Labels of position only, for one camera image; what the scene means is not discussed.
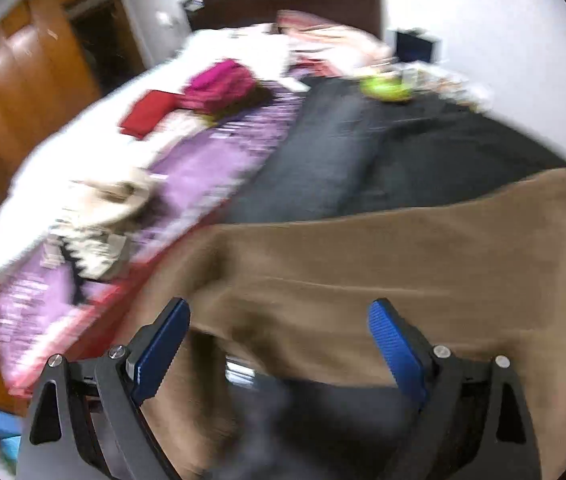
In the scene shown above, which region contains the cream patterned clothing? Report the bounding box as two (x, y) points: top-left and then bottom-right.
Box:
(48, 167), (156, 281)

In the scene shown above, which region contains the dark cloth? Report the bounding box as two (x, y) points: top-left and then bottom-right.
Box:
(198, 375), (414, 480)

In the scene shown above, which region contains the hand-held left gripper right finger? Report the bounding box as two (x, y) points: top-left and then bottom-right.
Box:
(367, 298), (544, 480)

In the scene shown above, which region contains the pink printed pillow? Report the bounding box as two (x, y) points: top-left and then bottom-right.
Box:
(275, 10), (394, 76)

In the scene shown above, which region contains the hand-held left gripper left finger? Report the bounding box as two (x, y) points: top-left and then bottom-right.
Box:
(15, 297), (192, 480)

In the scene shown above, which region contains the dark grey blanket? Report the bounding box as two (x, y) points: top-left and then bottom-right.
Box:
(223, 77), (566, 226)

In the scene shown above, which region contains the magenta cloth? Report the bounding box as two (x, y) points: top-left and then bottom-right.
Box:
(183, 59), (259, 113)

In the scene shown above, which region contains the red folded cloth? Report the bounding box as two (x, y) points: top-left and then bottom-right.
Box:
(120, 90), (179, 138)

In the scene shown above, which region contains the brown wooden wardrobe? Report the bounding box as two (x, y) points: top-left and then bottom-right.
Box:
(0, 0), (146, 201)

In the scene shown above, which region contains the green object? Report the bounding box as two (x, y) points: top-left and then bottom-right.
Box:
(360, 74), (414, 103)

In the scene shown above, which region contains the white-framed dark screen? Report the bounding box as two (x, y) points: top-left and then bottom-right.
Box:
(395, 30), (439, 63)

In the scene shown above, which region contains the brown fleece garment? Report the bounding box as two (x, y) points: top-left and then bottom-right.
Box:
(113, 167), (566, 480)

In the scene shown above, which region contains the purple patterned blanket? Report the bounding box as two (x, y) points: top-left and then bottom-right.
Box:
(0, 80), (314, 398)

